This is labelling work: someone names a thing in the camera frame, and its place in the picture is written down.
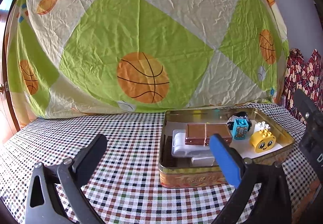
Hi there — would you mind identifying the white rectangular adapter block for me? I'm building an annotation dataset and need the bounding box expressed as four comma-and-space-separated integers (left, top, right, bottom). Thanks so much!
190, 156, 215, 166

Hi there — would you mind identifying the red plaid bear print cloth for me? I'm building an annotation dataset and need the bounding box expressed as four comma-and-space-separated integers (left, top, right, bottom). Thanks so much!
277, 48, 323, 124

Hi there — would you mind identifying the white plastic case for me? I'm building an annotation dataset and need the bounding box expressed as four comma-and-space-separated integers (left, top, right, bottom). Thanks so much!
171, 129, 215, 158

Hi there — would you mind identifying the yellow face toy brick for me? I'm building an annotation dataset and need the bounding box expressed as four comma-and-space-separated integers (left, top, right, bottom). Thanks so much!
250, 129, 276, 153

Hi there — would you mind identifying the basketball print bed sheet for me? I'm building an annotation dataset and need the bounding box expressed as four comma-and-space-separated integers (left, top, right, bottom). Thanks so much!
5, 0, 290, 120

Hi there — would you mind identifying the cyan mouse print brick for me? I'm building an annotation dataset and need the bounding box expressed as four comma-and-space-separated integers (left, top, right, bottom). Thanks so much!
232, 118, 249, 140

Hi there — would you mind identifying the white sun print brick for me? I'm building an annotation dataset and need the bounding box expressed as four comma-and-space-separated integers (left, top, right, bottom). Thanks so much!
254, 121, 271, 135

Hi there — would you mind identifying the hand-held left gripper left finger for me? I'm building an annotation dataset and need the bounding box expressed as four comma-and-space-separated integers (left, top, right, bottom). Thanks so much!
24, 134, 109, 224

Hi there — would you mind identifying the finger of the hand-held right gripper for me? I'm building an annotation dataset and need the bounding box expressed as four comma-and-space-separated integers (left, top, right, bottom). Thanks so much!
293, 89, 323, 125

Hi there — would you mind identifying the checkered tablecloth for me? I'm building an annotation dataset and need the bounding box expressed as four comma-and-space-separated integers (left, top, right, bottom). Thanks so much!
0, 103, 323, 224

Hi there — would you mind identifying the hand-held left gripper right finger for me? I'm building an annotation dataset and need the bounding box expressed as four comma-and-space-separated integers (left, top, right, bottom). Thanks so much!
209, 134, 297, 224

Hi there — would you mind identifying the brown wooden door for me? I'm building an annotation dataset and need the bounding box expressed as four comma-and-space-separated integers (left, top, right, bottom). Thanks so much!
0, 0, 36, 145

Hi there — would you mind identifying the golden metal tin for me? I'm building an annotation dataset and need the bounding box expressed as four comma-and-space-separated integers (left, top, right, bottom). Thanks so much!
158, 107, 295, 188

